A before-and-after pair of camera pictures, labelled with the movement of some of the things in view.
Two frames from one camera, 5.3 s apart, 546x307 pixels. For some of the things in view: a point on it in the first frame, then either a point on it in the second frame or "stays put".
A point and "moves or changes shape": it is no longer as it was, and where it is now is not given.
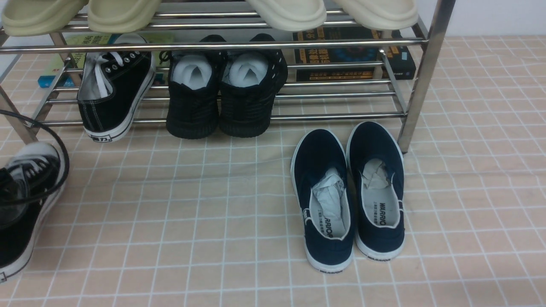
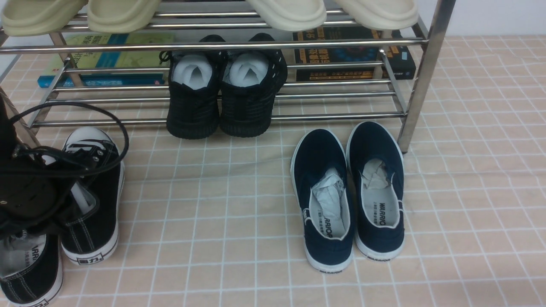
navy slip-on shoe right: [376, 169] stays put
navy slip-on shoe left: [320, 174] stays put
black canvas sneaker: [113, 86] → [96, 197]
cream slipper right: [378, 15] stays put
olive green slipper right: [116, 16] stays put
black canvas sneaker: [34, 169] moves or changes shape
